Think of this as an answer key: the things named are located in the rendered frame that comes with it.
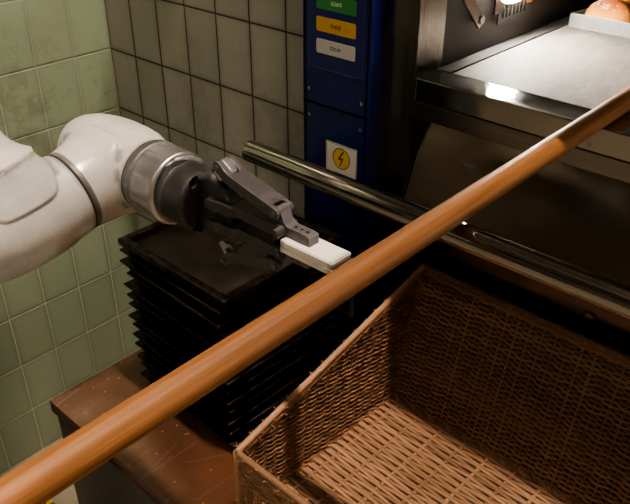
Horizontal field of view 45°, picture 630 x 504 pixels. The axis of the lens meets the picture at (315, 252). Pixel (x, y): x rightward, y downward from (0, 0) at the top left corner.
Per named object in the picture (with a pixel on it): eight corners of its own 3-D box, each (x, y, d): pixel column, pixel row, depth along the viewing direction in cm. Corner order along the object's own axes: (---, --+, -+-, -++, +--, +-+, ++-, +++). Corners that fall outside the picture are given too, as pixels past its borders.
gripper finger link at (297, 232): (283, 226, 79) (282, 200, 77) (319, 242, 76) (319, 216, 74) (272, 231, 78) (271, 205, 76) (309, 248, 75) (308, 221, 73)
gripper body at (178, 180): (205, 146, 88) (262, 169, 82) (211, 211, 92) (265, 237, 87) (153, 167, 83) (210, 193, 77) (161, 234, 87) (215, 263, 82)
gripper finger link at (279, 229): (230, 197, 85) (229, 185, 84) (303, 227, 78) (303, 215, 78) (204, 209, 83) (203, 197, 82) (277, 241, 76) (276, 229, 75)
